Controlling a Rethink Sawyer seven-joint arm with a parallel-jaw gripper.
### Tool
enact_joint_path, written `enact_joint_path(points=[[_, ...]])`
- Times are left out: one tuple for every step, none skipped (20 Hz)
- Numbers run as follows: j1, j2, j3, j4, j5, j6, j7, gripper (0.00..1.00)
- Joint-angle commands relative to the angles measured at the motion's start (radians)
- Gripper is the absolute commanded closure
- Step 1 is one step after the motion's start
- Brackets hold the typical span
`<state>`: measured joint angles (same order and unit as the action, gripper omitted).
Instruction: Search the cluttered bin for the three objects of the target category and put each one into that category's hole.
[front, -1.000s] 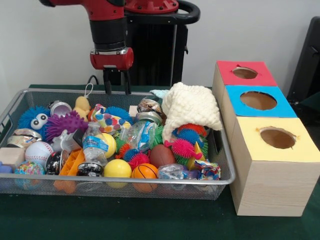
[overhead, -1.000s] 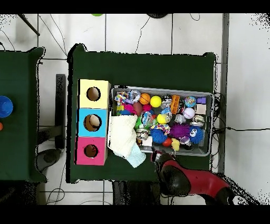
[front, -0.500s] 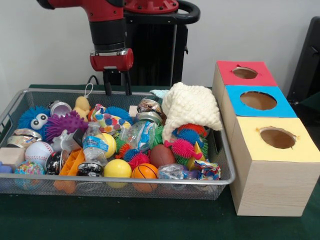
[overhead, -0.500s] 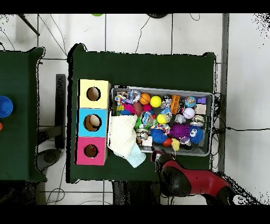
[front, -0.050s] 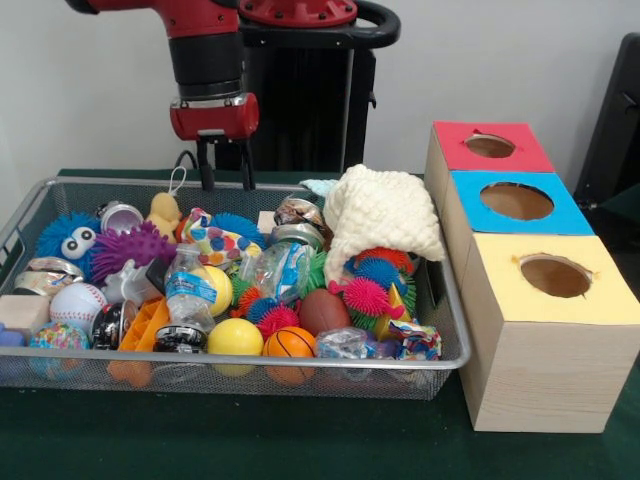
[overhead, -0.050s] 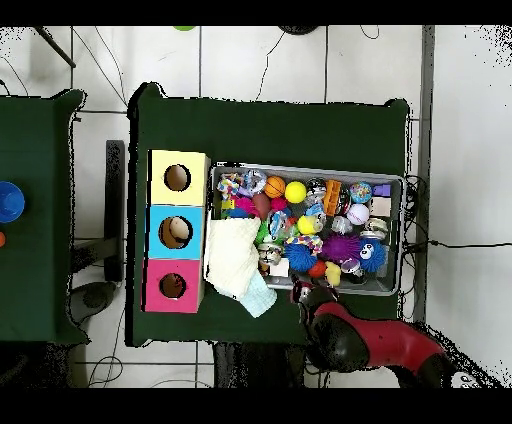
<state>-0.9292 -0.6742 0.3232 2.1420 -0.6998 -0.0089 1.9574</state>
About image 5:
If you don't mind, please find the brown toy football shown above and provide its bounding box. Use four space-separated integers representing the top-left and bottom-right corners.
297 288 352 338

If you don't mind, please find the yellow plush toy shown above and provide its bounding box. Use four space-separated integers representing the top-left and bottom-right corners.
146 191 187 242

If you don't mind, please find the mint green cloth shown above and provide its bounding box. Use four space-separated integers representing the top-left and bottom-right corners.
299 178 340 198

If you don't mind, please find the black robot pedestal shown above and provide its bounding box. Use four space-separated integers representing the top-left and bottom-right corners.
194 0 401 173

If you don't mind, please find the cream yellow cloth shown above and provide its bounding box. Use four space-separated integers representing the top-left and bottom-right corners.
322 165 447 287

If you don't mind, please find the pink spiky ball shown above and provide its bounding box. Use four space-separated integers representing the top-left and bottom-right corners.
339 277 393 320

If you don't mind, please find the wooden box with three holes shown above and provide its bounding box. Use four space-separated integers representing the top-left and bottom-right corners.
422 121 640 434

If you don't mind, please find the clear mesh bin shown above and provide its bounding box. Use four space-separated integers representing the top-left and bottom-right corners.
0 177 471 401

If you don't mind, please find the purple spiky ball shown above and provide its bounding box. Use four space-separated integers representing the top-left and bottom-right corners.
89 221 179 284

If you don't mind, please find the clear plastic water bottle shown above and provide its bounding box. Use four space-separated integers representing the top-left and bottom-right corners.
155 244 220 353

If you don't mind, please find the blue spiky ball with eyes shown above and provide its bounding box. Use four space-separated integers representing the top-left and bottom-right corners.
35 211 102 264

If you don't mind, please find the yellow ball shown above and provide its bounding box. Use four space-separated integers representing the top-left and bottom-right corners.
207 318 265 358

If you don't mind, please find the white baseball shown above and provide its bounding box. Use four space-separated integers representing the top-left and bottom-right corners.
47 281 107 331

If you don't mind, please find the bright orange mini basketball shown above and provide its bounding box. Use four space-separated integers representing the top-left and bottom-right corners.
262 326 318 387

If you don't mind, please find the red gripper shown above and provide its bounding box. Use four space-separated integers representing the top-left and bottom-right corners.
169 92 261 192

